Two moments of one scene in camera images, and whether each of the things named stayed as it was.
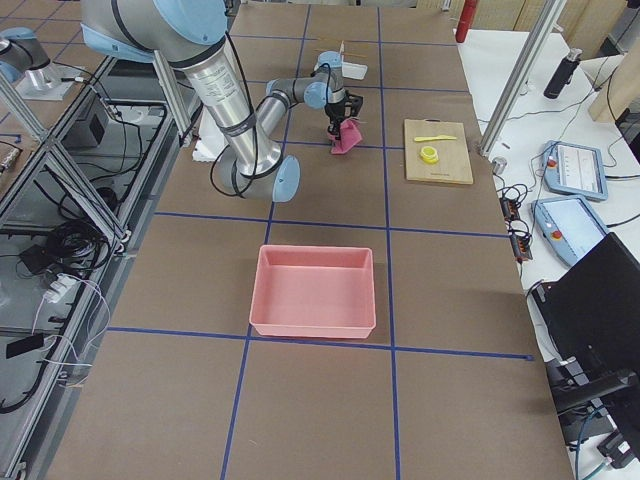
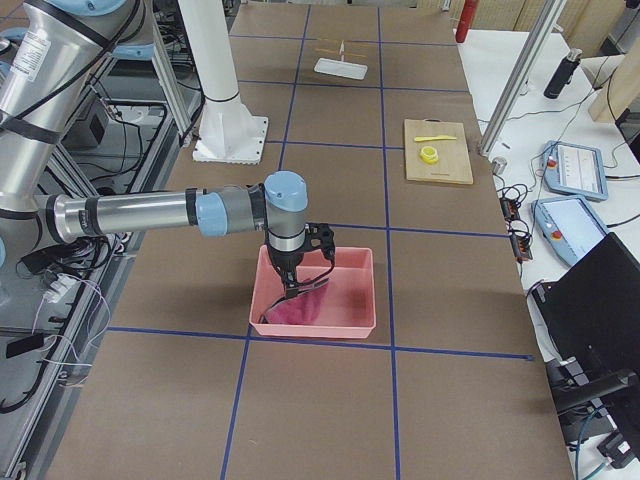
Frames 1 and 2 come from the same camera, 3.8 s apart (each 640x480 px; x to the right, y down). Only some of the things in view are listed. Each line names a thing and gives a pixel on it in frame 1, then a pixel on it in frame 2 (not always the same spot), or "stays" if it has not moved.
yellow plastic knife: (440, 137) stays
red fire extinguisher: (466, 20) stays
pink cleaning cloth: (349, 136) -> (298, 308)
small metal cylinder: (499, 164) stays
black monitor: (592, 309) stays
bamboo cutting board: (453, 165) stays
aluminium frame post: (545, 22) stays
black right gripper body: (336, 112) -> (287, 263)
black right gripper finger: (334, 127) -> (292, 292)
